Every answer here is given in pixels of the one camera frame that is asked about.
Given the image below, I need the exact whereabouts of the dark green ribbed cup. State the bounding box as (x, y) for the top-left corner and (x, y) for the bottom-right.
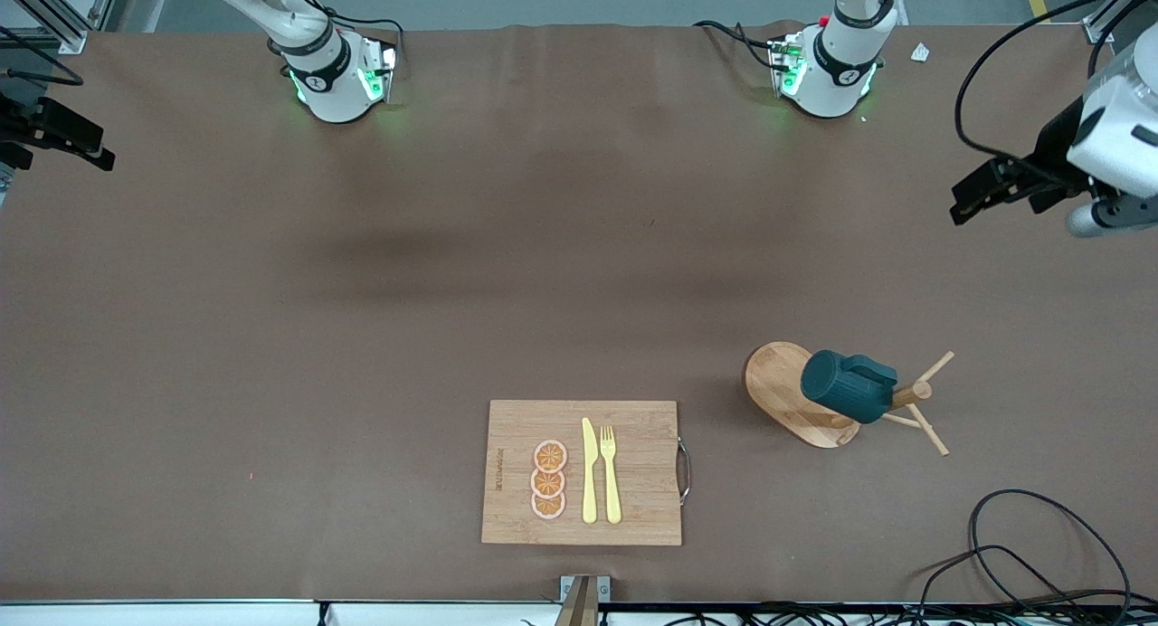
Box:
(800, 349), (899, 425)

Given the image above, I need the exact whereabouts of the wooden mug tree stand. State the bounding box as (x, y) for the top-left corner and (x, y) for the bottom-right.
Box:
(744, 341), (955, 458)

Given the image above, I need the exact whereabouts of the brown table mat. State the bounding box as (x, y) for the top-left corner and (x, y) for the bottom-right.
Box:
(0, 20), (1158, 605)

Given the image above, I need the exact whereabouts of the yellow plastic fork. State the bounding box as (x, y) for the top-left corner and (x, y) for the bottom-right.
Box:
(600, 425), (623, 526)

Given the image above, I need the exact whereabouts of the yellow plastic knife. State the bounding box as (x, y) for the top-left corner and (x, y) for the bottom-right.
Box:
(581, 417), (599, 525)

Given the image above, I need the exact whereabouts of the bamboo cutting board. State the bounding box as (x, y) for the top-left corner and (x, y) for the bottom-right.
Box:
(480, 400), (693, 547)

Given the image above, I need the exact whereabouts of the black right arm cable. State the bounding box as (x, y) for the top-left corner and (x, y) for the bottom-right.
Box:
(0, 27), (85, 87)

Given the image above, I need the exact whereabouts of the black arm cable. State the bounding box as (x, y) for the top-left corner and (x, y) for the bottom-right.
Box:
(954, 0), (1143, 170)
(0, 27), (85, 87)

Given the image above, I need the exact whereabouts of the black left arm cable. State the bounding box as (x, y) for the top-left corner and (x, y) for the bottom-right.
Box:
(954, 0), (1143, 170)

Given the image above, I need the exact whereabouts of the aluminium frame post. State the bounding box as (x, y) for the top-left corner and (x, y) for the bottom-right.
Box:
(0, 0), (125, 55)
(1083, 0), (1158, 44)

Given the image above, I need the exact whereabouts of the black base cable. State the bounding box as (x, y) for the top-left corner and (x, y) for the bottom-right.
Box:
(280, 0), (406, 62)
(693, 20), (784, 71)

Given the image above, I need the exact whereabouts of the black coiled cable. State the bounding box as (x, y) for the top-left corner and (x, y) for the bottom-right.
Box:
(918, 488), (1134, 626)

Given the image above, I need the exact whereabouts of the metal table edge bracket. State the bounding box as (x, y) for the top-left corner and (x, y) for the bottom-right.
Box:
(554, 574), (612, 626)

